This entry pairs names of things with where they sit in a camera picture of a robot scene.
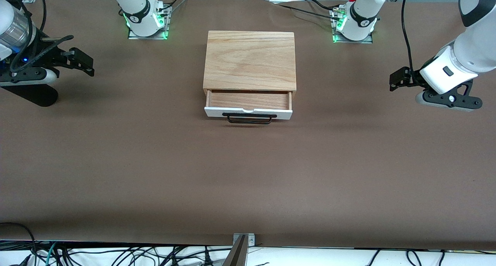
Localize white drawer with black handle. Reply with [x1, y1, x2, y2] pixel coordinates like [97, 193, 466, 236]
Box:
[204, 90, 293, 125]

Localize wooden drawer cabinet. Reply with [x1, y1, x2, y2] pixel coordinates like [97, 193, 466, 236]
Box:
[203, 31, 297, 100]

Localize black cylindrical vase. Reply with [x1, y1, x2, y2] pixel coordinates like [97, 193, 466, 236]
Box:
[0, 84, 59, 107]

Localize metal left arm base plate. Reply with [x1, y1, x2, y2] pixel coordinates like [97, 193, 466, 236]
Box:
[332, 9, 374, 45]

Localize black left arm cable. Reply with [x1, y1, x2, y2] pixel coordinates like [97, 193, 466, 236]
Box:
[401, 0, 418, 75]

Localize black cable across table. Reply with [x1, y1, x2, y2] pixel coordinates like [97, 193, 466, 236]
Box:
[271, 0, 342, 21]

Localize black looped floor cable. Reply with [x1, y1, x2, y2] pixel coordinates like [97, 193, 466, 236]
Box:
[0, 222, 38, 266]

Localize teal floor cable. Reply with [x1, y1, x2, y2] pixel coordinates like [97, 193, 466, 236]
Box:
[45, 242, 58, 266]

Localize small metal bracket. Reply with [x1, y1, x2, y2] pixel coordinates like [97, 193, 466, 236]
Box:
[232, 233, 255, 246]

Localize grey camera mount pole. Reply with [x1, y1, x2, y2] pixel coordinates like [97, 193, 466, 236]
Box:
[222, 235, 248, 266]

